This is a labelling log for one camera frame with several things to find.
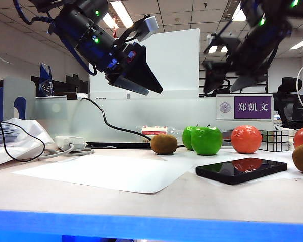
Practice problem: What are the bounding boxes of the thin black cable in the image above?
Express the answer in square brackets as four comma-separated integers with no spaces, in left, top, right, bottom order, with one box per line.
[0,105,46,163]

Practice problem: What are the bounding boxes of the frosted glass desk partition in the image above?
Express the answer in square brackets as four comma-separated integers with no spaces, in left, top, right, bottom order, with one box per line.
[35,97,275,144]

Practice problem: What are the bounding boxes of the stack of printed papers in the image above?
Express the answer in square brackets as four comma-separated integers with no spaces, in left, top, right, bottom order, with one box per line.
[0,123,22,148]

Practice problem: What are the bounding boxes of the thick black cable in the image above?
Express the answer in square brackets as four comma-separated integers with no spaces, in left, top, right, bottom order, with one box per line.
[80,97,153,141]

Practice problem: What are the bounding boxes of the silver mirror puzzle cube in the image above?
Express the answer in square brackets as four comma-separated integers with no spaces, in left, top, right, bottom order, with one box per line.
[260,130,290,153]

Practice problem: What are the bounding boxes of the white board panel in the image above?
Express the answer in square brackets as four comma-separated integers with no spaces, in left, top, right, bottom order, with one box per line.
[89,28,201,101]

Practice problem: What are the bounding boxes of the clear bottle with red label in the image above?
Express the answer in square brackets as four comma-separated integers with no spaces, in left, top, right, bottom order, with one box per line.
[135,125,186,138]

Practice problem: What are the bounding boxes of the grey metal bookend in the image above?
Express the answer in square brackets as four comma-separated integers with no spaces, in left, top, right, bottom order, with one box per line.
[4,76,37,122]

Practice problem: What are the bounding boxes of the white power cable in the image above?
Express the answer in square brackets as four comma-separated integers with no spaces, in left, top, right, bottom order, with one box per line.
[37,143,95,162]

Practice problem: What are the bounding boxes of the large black office chair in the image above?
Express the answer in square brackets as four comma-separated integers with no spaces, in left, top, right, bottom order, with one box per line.
[272,77,303,131]

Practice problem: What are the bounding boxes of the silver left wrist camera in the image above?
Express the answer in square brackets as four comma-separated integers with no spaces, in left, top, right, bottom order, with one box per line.
[135,15,159,42]

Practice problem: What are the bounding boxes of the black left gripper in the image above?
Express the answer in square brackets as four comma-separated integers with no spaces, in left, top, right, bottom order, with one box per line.
[105,42,164,96]

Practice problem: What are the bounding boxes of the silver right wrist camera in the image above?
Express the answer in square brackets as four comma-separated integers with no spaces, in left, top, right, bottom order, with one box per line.
[207,31,233,48]

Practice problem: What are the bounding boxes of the black smartphone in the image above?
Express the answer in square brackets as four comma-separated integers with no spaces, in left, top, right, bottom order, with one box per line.
[195,157,288,186]

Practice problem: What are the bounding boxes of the white power adapter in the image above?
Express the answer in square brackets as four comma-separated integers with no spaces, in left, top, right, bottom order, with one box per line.
[54,136,87,152]

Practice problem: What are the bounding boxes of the recessed ceiling light fixture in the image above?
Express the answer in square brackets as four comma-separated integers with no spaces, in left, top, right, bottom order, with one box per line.
[231,9,248,23]
[208,45,229,54]
[289,36,303,51]
[102,1,134,29]

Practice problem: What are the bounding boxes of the purple and white name plate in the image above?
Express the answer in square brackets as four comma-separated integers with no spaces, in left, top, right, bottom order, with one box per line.
[216,95,274,122]

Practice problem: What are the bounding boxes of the white paper sheet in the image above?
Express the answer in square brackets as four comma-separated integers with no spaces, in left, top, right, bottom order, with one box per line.
[164,150,303,188]
[12,154,195,194]

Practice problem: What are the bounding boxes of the white plastic bag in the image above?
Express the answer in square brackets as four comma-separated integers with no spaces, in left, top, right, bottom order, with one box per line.
[0,118,57,169]

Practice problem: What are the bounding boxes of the blue crystal trophy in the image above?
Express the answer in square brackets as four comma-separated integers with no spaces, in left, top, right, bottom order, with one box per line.
[39,63,55,98]

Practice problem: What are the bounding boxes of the green apple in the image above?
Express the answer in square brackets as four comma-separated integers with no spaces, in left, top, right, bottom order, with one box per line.
[190,124,223,156]
[182,124,200,151]

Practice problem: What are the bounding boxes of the dark computer monitors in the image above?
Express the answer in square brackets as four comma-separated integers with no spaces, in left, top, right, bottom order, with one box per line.
[31,73,90,101]

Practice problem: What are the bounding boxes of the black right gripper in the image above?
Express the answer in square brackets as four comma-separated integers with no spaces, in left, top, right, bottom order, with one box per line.
[203,41,271,95]

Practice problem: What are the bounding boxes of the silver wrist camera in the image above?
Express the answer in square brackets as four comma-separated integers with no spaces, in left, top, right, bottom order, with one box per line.
[135,15,159,42]
[207,31,233,48]

